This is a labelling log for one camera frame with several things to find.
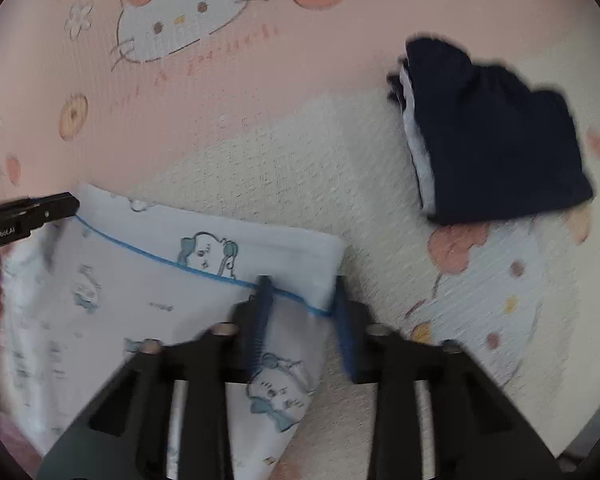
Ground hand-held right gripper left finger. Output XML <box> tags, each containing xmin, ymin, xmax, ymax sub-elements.
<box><xmin>37</xmin><ymin>275</ymin><xmax>277</xmax><ymax>480</ymax></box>

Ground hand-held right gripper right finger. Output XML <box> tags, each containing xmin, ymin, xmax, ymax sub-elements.
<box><xmin>331</xmin><ymin>276</ymin><xmax>565</xmax><ymax>480</ymax></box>

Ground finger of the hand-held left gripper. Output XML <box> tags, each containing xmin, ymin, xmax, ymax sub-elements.
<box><xmin>26</xmin><ymin>191</ymin><xmax>81</xmax><ymax>234</ymax></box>

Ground white printed pants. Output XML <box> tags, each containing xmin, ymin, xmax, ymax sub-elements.
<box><xmin>0</xmin><ymin>182</ymin><xmax>348</xmax><ymax>480</ymax></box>

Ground pink cartoon printed blanket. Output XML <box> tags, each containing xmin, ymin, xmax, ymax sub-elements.
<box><xmin>0</xmin><ymin>0</ymin><xmax>600</xmax><ymax>480</ymax></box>

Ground navy garment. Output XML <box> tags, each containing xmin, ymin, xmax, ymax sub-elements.
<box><xmin>387</xmin><ymin>35</ymin><xmax>595</xmax><ymax>226</ymax></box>

